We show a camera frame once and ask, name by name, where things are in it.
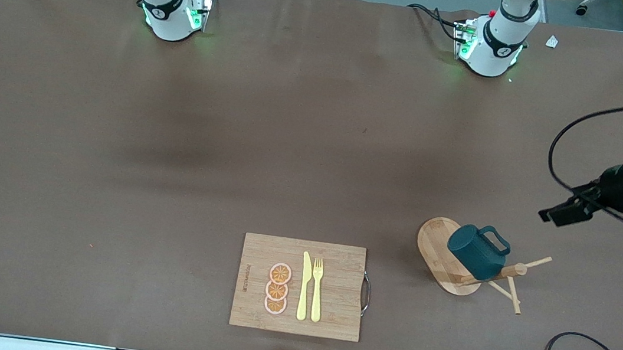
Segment dark green cup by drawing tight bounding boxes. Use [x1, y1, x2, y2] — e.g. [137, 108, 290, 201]
[443, 220, 514, 284]

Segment wooden mug tree rack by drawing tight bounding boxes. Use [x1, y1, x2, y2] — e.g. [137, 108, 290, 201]
[409, 214, 556, 319]

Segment brown table cover sheet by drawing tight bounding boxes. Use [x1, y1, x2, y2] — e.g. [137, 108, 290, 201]
[0, 0, 623, 350]

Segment black caster wheel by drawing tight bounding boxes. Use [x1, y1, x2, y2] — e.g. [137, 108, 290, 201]
[575, 0, 600, 18]

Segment bamboo cutting board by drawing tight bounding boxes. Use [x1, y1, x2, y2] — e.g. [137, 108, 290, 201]
[228, 232, 377, 344]

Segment yellow plastic fork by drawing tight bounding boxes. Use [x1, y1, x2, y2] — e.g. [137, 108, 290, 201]
[307, 257, 329, 323]

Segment yellow plastic knife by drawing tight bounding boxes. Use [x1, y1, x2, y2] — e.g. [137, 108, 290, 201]
[296, 251, 315, 322]

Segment orange slice toy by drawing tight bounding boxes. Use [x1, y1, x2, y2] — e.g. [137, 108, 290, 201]
[264, 280, 290, 302]
[268, 261, 294, 287]
[263, 294, 288, 316]

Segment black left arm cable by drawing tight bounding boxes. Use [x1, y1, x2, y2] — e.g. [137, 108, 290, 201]
[540, 88, 623, 228]

